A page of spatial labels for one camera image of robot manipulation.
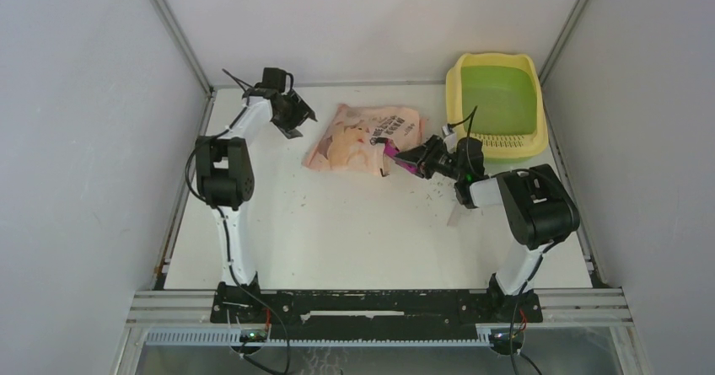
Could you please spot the yellow green litter box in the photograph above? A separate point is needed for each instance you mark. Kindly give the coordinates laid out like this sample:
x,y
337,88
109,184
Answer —
x,y
496,98

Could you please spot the aluminium front frame rail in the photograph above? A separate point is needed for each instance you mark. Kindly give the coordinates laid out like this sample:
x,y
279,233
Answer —
x,y
184,316

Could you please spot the magenta plastic scoop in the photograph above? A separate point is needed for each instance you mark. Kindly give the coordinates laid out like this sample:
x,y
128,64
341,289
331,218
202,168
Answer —
x,y
392,152

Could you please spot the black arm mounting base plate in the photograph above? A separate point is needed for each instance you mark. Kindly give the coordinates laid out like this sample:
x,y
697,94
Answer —
x,y
384,315

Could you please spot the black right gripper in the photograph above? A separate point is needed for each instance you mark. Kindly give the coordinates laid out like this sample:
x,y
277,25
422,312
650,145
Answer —
x,y
424,154

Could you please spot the pink cat litter bag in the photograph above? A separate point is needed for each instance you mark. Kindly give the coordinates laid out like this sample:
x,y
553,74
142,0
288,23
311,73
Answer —
x,y
356,139

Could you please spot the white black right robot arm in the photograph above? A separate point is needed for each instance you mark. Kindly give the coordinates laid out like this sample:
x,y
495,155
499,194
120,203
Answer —
x,y
540,212

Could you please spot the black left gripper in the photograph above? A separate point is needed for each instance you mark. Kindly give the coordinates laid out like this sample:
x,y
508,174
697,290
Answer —
x,y
303,113

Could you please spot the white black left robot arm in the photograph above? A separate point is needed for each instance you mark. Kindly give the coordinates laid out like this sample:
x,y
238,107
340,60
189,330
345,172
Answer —
x,y
224,177

